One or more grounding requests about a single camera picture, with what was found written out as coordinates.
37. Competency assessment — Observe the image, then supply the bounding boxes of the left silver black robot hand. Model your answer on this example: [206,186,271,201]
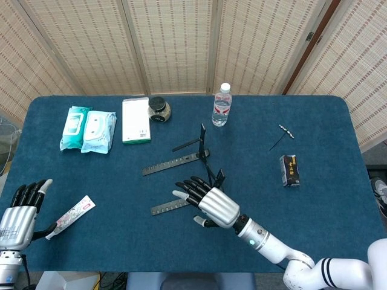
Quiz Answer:
[0,178,58,251]

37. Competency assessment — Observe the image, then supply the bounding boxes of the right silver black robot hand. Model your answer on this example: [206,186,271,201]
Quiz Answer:
[172,176,241,229]

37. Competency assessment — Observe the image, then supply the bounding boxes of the black folding laptop stand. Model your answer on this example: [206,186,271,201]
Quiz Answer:
[141,123,226,216]

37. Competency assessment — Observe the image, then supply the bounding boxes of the white floral toothpaste tube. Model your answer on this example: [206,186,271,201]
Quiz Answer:
[45,195,97,241]

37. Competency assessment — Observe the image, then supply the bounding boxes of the white cardboard box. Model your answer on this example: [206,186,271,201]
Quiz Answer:
[35,271,101,290]

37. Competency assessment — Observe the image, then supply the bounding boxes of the black carton with gold print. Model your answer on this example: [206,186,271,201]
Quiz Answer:
[279,154,302,188]

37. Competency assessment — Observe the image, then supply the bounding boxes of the blue table cloth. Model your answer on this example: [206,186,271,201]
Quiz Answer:
[0,95,387,274]

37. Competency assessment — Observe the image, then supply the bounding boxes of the clear plastic water bottle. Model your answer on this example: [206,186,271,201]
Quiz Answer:
[211,82,233,127]

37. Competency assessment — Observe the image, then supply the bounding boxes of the green wet wipes pack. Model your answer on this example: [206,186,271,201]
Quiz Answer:
[59,105,93,152]

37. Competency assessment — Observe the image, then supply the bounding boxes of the glass jar with black lid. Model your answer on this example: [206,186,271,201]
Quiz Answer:
[148,96,172,123]

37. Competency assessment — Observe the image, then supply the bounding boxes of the white box with green edge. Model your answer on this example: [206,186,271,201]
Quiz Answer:
[122,97,152,146]

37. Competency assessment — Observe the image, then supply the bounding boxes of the light blue wet wipes pack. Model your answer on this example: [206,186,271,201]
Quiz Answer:
[80,110,117,155]

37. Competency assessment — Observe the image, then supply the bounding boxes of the grey sneaker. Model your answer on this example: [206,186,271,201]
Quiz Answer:
[370,177,387,218]

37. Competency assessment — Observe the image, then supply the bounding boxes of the light wood bamboo folding screen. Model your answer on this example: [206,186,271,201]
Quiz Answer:
[0,0,333,121]

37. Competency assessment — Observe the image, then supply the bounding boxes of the brown framed bamboo screen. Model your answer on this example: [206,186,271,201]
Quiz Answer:
[282,0,387,152]

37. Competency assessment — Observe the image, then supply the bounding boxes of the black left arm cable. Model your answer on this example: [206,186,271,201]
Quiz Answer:
[20,255,33,290]

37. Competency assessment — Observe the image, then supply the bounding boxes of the grey object with white cord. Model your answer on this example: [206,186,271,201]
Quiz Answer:
[0,116,22,176]

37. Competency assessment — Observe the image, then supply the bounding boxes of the metal T-handle tool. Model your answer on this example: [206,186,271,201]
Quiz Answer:
[268,123,296,152]

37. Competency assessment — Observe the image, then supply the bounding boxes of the loose floor cables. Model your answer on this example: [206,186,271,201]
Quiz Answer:
[95,271,128,290]

